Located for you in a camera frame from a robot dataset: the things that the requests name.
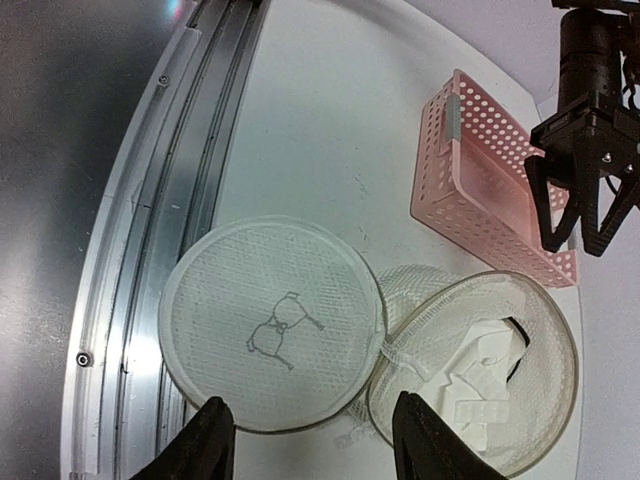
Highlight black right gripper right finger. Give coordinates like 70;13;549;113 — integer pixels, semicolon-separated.
392;391;503;480

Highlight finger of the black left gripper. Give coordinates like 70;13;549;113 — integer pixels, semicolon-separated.
580;172;639;257
524;155;579;252

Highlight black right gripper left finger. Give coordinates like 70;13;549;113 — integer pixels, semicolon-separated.
132;397;235;480

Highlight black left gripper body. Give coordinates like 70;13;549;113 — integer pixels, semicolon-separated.
529;9;639;190

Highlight white bra black straps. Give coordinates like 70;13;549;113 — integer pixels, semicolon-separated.
439;314;532;454

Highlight white mesh laundry bag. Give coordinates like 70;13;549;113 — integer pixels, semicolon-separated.
158;216;579;477

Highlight pink plastic basket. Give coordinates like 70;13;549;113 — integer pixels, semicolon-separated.
410;70;578;288

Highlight aluminium front table rail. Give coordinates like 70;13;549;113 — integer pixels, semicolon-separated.
60;1;269;479

